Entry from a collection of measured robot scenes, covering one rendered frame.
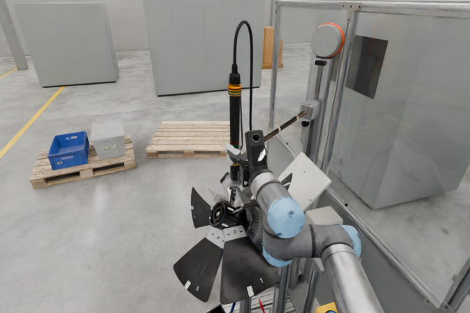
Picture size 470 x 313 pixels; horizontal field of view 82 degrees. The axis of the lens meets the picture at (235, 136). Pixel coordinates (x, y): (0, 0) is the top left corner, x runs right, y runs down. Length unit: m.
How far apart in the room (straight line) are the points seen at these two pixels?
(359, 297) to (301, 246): 0.16
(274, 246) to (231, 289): 0.46
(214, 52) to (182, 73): 0.87
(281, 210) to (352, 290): 0.18
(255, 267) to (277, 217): 0.55
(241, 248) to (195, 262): 0.27
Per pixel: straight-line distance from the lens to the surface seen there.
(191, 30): 6.31
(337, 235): 0.68
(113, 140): 3.82
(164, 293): 2.50
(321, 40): 1.43
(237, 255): 1.13
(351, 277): 0.60
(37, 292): 2.90
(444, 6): 1.19
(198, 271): 1.33
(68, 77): 8.28
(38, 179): 4.03
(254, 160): 0.70
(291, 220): 0.58
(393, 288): 1.62
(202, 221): 1.49
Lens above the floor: 2.07
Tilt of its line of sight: 27 degrees down
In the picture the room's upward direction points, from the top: straight up
